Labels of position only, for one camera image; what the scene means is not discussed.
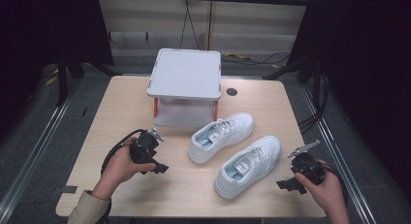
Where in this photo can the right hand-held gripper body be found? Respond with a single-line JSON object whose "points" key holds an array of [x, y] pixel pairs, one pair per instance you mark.
{"points": [[308, 169]]}

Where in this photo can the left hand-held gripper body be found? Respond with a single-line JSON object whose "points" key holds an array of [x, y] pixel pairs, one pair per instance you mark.
{"points": [[143, 149]]}

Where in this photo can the white sneaker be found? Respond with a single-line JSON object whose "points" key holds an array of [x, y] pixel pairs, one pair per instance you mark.
{"points": [[258, 156], [226, 130]]}

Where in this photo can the person's left hand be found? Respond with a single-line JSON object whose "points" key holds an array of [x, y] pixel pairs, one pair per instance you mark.
{"points": [[118, 167]]}

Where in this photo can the person's right hand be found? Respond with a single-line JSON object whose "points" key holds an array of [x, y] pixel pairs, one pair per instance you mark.
{"points": [[329, 195]]}

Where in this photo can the small black tape mark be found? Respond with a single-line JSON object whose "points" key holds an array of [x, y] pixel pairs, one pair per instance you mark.
{"points": [[84, 111]]}

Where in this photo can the grey tape piece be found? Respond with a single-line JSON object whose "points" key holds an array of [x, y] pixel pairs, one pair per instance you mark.
{"points": [[68, 189]]}

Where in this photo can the black metal stand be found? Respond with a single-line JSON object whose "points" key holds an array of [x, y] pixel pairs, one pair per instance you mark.
{"points": [[290, 69], [63, 81]]}

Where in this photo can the dark round table grommet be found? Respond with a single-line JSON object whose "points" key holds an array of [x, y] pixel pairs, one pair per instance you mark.
{"points": [[231, 91]]}

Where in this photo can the dark curtain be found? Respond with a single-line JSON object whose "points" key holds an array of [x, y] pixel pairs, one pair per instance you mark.
{"points": [[48, 30], [365, 72]]}

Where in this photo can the yellow tape strip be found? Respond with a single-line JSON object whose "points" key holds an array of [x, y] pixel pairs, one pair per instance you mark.
{"points": [[51, 80], [239, 56]]}

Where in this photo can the aluminium floor rail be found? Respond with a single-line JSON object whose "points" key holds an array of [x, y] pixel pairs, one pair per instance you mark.
{"points": [[336, 153], [35, 143]]}

